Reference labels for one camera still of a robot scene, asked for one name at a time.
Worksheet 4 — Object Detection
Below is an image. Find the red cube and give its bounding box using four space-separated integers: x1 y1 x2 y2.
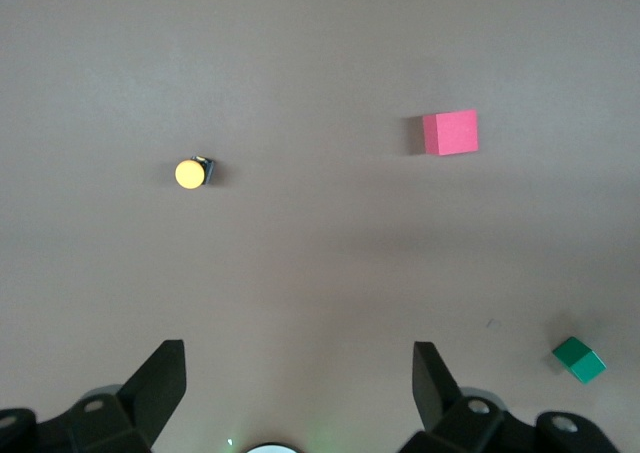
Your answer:
422 108 480 157

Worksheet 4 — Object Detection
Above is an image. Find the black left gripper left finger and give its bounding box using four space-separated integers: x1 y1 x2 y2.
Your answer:
0 339 187 453

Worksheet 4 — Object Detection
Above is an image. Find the brown table cover sheet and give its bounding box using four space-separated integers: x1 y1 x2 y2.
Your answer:
0 0 640 453

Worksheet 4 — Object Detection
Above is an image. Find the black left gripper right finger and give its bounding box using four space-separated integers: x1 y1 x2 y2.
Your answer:
399 341 621 453

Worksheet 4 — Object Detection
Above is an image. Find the yellow push button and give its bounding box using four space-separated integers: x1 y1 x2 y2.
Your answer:
174 154 217 191

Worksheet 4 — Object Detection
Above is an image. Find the green cube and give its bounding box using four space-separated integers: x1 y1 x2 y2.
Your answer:
551 336 609 386

